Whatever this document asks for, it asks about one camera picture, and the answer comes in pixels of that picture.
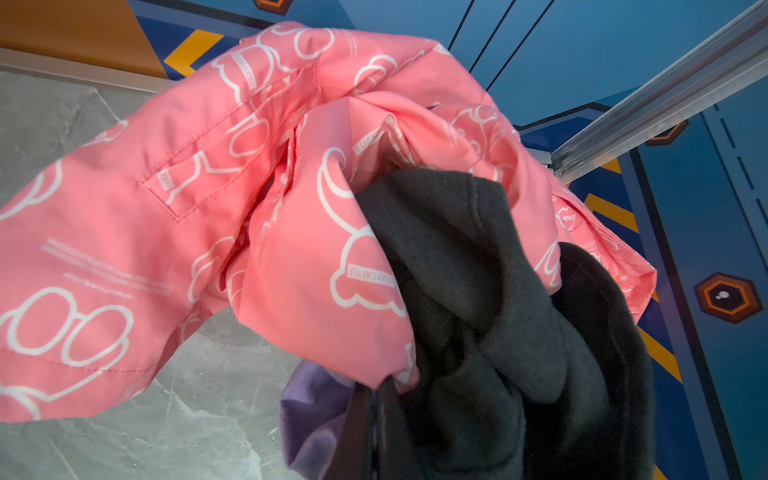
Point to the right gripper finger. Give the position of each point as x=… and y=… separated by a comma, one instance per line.
x=375, y=442

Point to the purple cloth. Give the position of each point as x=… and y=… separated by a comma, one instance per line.
x=312, y=411

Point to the black cloth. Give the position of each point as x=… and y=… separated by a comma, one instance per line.
x=516, y=383

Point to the pink patterned cloth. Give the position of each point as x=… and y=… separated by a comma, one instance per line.
x=236, y=188

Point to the right aluminium corner post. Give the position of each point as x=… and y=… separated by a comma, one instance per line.
x=727, y=62

